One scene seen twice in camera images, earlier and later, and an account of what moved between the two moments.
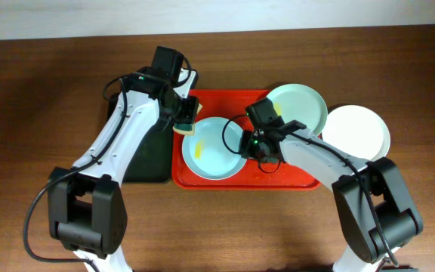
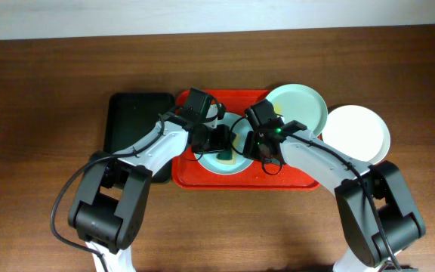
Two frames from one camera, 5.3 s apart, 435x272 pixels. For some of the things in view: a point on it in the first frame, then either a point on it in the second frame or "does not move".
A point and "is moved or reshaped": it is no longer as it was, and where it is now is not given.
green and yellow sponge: [186, 128] is moved or reshaped
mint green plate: [298, 102] does not move
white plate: [356, 131] does not move
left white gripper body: [189, 109] → [215, 141]
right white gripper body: [251, 148] does not move
